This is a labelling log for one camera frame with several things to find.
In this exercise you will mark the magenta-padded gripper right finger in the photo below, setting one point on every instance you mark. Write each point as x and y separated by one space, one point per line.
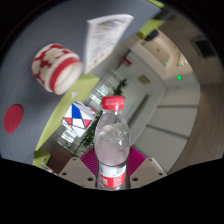
148 170

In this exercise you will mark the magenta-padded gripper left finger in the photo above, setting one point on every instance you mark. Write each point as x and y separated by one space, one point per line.
75 170

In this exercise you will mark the red-capped clear water bottle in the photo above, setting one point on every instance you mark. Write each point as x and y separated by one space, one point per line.
111 143

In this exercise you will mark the small lime green square seat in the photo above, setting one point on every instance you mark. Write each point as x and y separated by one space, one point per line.
40 158

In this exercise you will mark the red white blue geometric box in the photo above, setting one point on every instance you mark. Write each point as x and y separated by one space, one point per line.
78 120

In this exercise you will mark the large lime green seat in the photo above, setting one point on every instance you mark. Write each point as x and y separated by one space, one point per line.
70 100

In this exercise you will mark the flat round red coaster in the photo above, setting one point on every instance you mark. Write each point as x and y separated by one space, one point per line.
13 118

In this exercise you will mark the green exit sign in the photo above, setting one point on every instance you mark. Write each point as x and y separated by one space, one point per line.
179 77

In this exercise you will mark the red and white patterned cup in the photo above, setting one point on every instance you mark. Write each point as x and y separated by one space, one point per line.
53 66

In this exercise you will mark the red fire extinguisher cabinet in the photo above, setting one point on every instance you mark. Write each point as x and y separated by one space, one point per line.
125 61

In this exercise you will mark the black bag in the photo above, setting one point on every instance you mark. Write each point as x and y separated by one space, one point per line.
151 35

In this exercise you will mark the large printed magazine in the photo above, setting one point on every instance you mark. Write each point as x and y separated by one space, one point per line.
103 36

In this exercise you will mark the lime green stool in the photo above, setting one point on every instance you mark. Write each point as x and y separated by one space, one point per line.
150 26

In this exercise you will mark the framed wall picture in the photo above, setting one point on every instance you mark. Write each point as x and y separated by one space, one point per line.
144 79

